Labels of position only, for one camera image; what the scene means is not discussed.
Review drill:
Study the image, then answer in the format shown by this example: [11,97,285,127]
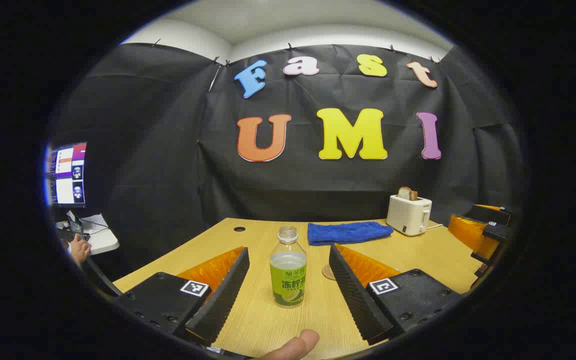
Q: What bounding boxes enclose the blue towel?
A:
[307,221,394,246]

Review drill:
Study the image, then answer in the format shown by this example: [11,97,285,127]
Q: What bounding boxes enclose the white toaster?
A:
[386,194,433,237]

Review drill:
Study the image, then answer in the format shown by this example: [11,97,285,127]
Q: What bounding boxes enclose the computer monitor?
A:
[45,142,89,208]

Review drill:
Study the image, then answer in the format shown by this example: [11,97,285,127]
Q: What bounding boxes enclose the white side table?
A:
[55,214,120,256]

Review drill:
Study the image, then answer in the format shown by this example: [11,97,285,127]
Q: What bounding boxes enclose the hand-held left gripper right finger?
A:
[329,243,464,346]

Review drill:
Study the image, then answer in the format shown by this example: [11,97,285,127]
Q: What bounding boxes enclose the green label water bottle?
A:
[269,226,308,309]

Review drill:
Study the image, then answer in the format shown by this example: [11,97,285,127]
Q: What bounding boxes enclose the black backdrop cloth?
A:
[50,42,524,281]

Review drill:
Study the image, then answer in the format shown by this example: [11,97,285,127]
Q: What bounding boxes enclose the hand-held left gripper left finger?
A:
[113,246,250,347]

